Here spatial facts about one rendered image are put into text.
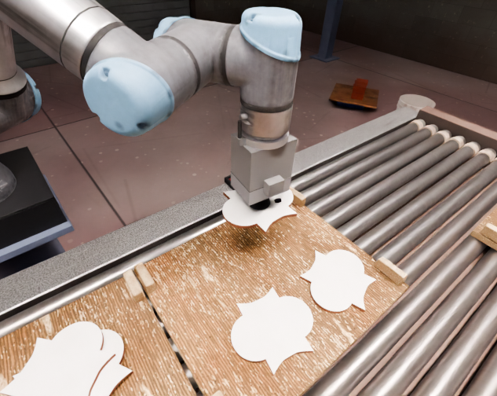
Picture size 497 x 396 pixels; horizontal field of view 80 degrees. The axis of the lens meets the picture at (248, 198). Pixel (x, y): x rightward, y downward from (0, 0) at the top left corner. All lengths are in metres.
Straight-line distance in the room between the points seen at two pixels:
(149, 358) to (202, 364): 0.08
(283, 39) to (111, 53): 0.19
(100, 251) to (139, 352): 0.26
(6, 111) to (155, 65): 0.55
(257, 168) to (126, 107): 0.22
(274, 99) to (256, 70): 0.04
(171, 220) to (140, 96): 0.47
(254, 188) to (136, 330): 0.31
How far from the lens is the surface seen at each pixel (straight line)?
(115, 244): 0.72
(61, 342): 0.57
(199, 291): 0.58
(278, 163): 0.47
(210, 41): 0.42
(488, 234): 0.86
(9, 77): 0.81
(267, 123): 0.42
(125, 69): 0.31
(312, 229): 0.69
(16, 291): 0.73
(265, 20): 0.38
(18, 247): 0.88
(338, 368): 0.57
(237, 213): 0.53
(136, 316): 0.58
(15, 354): 0.63
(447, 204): 0.93
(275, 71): 0.39
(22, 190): 0.88
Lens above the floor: 1.43
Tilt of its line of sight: 42 degrees down
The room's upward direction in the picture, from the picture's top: 3 degrees clockwise
